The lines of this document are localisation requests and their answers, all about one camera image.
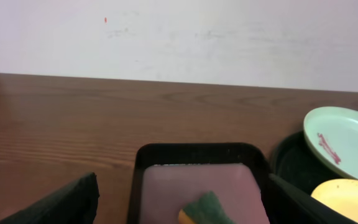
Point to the far mint green plate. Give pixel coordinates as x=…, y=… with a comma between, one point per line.
x=331, y=133

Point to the black rectangular water tray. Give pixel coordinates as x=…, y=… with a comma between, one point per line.
x=168, y=176

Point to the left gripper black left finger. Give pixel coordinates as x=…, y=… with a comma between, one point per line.
x=75, y=203

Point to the round black serving tray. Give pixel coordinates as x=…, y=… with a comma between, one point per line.
x=293, y=161

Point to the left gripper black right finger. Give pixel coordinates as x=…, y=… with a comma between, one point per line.
x=288, y=204

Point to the yellow green scrub sponge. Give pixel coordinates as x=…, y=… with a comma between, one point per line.
x=206, y=210

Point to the yellow plate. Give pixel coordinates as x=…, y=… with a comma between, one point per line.
x=340, y=195

